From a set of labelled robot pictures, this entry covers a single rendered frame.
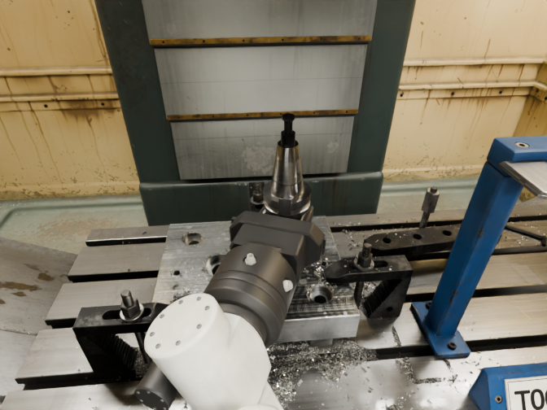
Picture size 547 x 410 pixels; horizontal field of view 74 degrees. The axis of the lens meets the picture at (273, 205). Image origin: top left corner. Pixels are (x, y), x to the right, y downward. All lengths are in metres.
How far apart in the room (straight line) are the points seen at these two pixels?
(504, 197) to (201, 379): 0.37
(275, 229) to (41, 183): 1.28
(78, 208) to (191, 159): 0.71
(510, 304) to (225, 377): 0.56
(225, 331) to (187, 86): 0.66
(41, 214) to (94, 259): 0.84
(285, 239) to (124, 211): 1.12
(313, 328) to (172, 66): 0.62
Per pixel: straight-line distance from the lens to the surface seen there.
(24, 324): 1.08
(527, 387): 0.60
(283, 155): 0.44
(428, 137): 1.54
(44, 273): 1.18
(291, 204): 0.46
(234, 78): 0.87
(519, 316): 0.75
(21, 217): 1.65
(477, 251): 0.53
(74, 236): 1.45
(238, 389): 0.33
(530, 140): 0.50
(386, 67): 0.97
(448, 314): 0.61
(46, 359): 0.68
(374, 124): 1.01
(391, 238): 0.70
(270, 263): 0.38
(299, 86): 0.89
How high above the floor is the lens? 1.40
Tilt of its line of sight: 35 degrees down
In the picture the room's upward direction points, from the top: straight up
